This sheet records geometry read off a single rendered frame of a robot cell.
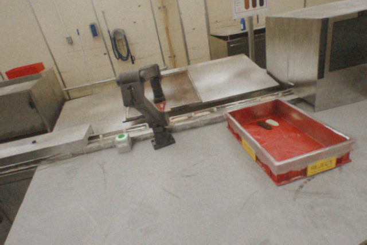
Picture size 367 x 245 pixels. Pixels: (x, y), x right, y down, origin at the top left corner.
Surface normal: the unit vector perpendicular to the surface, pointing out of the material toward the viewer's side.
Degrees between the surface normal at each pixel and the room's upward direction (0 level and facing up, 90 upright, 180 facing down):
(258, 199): 0
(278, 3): 90
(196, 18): 90
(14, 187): 90
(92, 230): 0
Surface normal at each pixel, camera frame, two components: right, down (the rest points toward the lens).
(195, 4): 0.15, 0.39
